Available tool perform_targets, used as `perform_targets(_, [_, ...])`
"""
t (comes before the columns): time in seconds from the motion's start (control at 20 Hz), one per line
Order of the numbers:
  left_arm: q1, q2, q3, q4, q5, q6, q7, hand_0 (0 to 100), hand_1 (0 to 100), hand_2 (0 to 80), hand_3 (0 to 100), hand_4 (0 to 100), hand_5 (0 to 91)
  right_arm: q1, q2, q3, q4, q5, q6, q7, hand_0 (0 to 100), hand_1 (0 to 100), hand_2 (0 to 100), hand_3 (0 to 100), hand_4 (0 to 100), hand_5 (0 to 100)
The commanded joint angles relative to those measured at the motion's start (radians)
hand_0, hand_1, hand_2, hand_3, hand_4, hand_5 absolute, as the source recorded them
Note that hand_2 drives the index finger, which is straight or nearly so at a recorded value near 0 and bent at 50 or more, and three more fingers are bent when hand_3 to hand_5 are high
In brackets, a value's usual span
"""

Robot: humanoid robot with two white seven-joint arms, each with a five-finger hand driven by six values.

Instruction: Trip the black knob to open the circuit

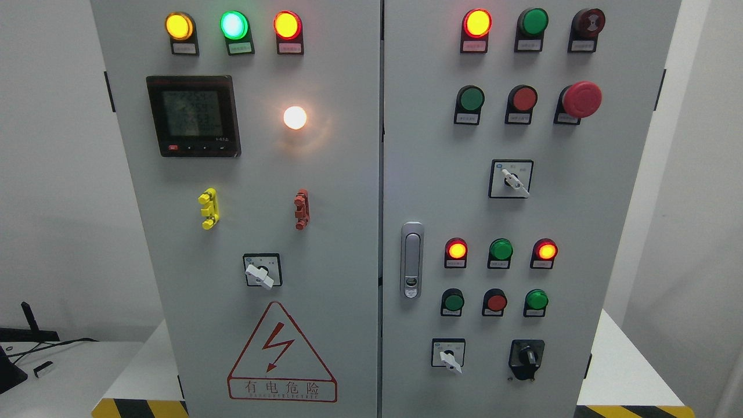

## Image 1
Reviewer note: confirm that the black rotary knob switch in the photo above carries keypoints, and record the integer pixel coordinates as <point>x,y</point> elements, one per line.
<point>525,358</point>

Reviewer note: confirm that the red terminal connector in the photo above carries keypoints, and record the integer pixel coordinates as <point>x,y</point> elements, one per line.
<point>302,212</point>

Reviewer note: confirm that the red lit indicator middle left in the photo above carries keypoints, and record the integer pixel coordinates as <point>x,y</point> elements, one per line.
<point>455,253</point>

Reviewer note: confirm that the white lit indicator lamp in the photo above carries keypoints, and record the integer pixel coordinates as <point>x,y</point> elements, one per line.
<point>295,117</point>

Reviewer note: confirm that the green push button lower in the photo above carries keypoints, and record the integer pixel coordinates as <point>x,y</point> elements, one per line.
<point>452,302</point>

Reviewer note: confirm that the green push button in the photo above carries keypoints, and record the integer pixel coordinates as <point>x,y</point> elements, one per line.
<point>469,102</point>
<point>452,302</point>

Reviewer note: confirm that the green indicator light middle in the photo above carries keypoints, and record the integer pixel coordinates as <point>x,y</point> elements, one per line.
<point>500,254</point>

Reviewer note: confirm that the grey left cabinet door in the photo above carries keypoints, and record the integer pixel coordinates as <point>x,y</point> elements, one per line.
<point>329,269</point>

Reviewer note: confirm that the grey cabinet door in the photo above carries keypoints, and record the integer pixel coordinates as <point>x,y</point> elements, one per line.
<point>438,173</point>
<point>329,269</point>

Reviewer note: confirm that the green push button upper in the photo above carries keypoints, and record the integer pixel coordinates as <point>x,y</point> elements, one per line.
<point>469,102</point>

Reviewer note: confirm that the red push button lower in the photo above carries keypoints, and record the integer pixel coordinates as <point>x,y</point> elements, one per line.
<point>494,303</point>

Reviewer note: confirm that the red push button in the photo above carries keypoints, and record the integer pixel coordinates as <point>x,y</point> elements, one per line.
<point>520,104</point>
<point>494,303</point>

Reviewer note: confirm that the grey right cabinet door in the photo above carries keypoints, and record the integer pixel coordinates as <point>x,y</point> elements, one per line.
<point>438,173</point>

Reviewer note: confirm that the yellow terminal connector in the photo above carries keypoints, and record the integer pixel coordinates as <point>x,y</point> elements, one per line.
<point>209,208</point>

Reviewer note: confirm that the red indicator light middle right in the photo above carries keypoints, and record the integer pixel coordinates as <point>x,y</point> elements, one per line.
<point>543,254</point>

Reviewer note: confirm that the red electric hazard warning sticker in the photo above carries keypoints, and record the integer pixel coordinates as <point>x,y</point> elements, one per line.
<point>278,363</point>

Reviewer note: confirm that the red push button upper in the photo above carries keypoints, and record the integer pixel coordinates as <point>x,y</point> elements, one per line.
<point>520,104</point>

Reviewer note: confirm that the green indicator light lower right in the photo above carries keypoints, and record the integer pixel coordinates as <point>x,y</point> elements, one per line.
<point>535,304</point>

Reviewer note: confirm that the black digital power meter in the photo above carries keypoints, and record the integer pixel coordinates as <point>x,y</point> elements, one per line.
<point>195,115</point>

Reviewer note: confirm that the red lit indicator light left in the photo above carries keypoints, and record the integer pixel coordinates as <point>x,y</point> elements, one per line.
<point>288,28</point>

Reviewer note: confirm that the red lit indicator top right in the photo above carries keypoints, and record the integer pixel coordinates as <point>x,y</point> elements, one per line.
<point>475,30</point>

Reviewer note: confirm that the green lit indicator light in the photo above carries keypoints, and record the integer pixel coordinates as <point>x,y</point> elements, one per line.
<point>237,32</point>

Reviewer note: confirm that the red emergency stop button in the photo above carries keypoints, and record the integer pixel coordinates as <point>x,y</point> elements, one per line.
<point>576,101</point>

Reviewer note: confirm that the green indicator light top right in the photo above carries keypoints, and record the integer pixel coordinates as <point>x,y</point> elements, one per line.
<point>531,25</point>

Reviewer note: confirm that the yellow indicator light top left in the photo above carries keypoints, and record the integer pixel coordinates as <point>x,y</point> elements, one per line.
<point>182,33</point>

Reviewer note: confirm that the dark red buzzer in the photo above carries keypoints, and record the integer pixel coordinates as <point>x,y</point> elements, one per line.
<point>587,24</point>

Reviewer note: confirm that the small white usb adapter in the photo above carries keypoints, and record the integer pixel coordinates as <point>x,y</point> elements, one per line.
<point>43,369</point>

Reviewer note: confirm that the black device with antenna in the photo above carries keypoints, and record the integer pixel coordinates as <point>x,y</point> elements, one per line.
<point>32,334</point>

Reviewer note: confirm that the black stand base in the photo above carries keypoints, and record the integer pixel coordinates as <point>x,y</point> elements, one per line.
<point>10,374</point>

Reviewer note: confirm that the silver door handle lock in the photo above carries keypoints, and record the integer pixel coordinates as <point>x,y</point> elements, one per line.
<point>412,245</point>

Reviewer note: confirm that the left door selector switch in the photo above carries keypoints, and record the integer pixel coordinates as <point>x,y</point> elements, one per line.
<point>262,270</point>

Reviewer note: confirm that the upper right selector switch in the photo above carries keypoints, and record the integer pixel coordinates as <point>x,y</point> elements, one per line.
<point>510,179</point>

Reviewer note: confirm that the lower white selector switch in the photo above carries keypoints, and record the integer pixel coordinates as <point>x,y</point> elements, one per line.
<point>448,353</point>

